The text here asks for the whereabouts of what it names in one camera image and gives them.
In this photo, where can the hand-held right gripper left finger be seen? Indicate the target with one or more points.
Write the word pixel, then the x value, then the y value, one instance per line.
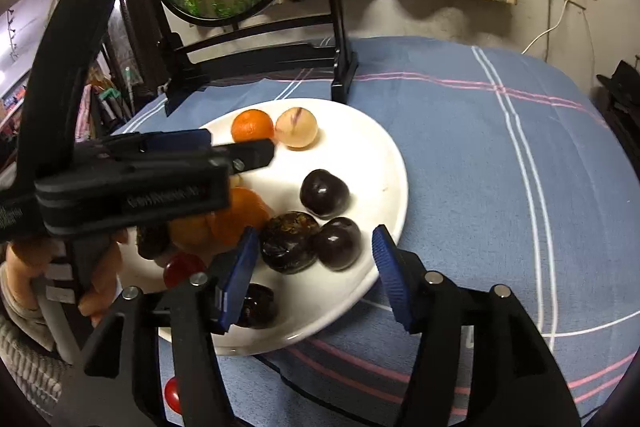
pixel 241 272

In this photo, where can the small red round fruit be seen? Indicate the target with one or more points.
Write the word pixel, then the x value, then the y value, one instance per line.
pixel 172 394
pixel 180 269

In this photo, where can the blue striped tablecloth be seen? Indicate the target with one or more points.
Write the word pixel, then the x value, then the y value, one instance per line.
pixel 475 157

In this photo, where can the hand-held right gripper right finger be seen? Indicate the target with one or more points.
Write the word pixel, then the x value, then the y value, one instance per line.
pixel 392 272

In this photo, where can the orange tangerine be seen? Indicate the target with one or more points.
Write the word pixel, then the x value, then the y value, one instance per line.
pixel 240 219
pixel 250 124

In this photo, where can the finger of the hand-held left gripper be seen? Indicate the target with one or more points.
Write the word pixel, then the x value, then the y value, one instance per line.
pixel 250 154
pixel 175 139

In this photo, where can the dark purple plum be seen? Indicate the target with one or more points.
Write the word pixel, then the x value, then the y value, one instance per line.
pixel 152 239
pixel 340 244
pixel 324 193
pixel 260 305

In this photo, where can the person's left hand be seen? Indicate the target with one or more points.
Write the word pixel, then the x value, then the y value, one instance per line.
pixel 27 272

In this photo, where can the round goldfish screen black stand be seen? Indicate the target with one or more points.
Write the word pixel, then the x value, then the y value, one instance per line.
pixel 341 57

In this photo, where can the person's left forearm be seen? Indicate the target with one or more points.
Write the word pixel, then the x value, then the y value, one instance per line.
pixel 22 347

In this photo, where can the white round plate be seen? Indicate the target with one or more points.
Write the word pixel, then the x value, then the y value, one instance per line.
pixel 370 167

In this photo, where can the dark speckled purple fruit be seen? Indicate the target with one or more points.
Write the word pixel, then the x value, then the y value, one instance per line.
pixel 289 243

